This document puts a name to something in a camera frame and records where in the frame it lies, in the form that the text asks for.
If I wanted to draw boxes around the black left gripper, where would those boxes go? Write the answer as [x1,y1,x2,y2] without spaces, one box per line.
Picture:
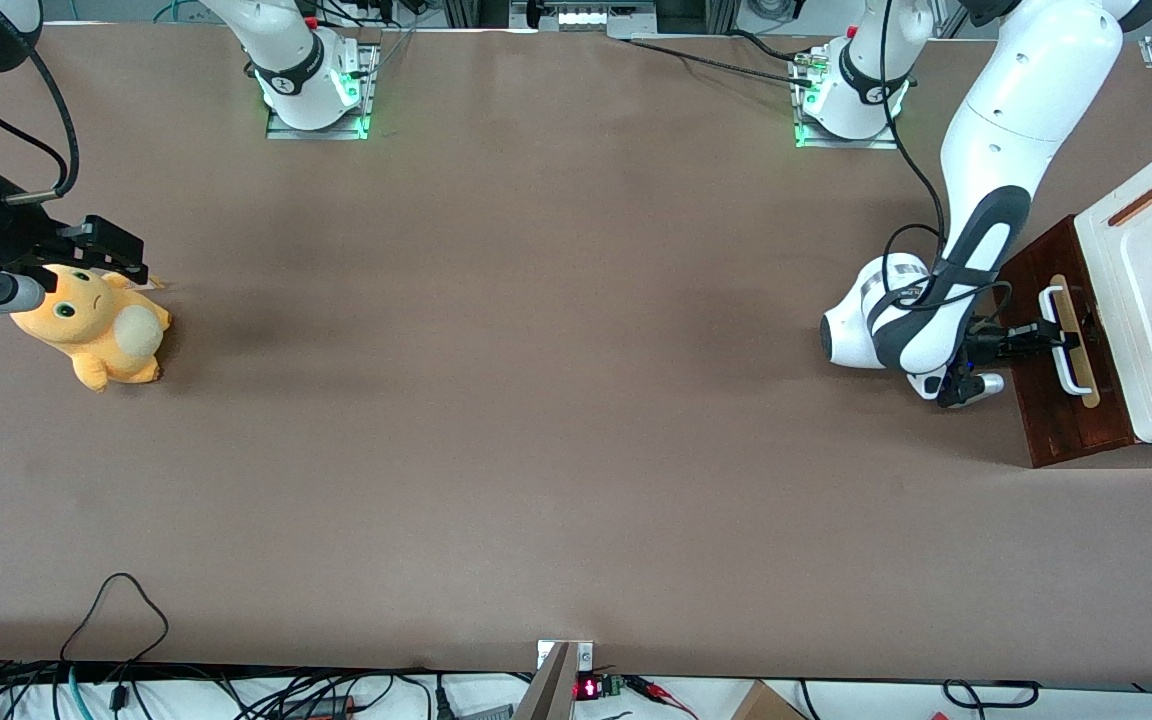
[966,318,1083,363]

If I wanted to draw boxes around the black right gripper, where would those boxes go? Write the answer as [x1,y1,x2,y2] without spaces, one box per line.
[0,170,149,286]

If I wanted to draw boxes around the white drawer handle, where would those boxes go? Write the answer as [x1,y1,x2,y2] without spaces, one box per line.
[1038,286,1088,397]

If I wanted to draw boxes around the dark brown drawer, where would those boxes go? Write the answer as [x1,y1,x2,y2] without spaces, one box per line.
[1033,215,1137,456]
[996,238,1087,469]

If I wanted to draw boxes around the yellow plush toy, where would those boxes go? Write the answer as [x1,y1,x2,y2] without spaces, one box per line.
[10,264,173,393]

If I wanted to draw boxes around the brown cardboard piece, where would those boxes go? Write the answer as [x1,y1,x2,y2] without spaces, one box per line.
[730,680,809,720]

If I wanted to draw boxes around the black power adapter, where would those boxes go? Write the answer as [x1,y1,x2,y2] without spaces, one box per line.
[280,694,359,720]

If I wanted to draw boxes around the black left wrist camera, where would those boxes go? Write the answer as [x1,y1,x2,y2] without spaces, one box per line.
[936,370,1005,409]

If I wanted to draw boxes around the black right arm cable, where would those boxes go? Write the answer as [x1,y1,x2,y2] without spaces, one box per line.
[0,38,81,206]

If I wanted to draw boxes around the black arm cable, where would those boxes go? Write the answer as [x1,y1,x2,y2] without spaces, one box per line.
[876,0,1012,336]
[0,38,81,206]

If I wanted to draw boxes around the copper cabinet top handle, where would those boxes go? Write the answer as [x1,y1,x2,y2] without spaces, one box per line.
[1107,177,1152,228]

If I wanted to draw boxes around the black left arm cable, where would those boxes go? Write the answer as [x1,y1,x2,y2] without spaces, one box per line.
[876,0,1012,336]

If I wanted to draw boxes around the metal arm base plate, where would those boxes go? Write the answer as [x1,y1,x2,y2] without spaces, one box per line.
[266,40,382,141]
[792,48,905,151]

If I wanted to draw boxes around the black cable coil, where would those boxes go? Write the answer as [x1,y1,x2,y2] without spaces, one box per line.
[940,678,1043,719]

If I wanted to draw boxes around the black looped cable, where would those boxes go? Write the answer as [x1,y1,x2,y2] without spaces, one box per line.
[60,572,170,693]

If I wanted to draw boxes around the black cable on table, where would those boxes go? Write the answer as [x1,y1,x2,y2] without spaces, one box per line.
[624,36,819,89]

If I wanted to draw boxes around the tangled black cable bundle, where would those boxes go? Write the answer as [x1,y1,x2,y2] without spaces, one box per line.
[0,658,537,720]

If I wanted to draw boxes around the aluminium frame with light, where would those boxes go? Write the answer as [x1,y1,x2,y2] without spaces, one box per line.
[508,0,659,39]

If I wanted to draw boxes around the red thin cable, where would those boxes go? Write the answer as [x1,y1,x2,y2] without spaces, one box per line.
[624,676,699,719]

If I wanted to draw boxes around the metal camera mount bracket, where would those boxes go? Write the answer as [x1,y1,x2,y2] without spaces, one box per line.
[514,640,595,720]

